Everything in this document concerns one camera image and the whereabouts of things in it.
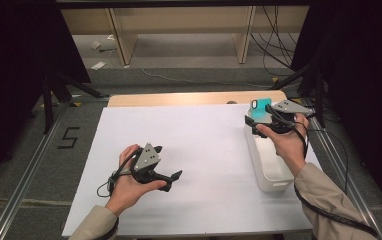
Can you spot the person's left hand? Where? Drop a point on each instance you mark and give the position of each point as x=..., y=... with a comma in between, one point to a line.
x=129, y=193

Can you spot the iridescent phone case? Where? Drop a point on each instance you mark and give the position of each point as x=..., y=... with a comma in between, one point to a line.
x=262, y=110

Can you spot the white board sheet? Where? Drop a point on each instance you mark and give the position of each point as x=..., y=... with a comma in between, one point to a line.
x=195, y=200

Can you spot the white paper scrap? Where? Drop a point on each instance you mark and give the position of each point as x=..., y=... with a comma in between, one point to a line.
x=95, y=45
x=98, y=65

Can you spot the black curtain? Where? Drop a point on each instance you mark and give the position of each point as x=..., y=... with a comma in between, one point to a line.
x=12, y=66
x=362, y=83

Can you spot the white plastic bin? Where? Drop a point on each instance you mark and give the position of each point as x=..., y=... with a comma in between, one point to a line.
x=272, y=173

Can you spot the wooden table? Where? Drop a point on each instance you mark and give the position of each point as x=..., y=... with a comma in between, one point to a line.
x=179, y=99

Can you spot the person's right hand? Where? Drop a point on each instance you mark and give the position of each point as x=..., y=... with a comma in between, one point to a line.
x=290, y=143

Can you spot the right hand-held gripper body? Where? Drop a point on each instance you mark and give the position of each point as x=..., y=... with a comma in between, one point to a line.
x=292, y=107

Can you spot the aluminium floor rail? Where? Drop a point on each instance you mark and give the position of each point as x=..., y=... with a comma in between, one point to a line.
x=355, y=196
x=22, y=186

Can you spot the black metal stand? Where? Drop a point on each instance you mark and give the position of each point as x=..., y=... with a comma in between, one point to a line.
x=318, y=96
x=47, y=106

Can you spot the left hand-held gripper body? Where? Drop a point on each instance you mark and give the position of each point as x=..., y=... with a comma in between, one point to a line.
x=147, y=160

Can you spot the pale wooden desk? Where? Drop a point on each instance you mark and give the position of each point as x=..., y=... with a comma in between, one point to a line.
x=179, y=18

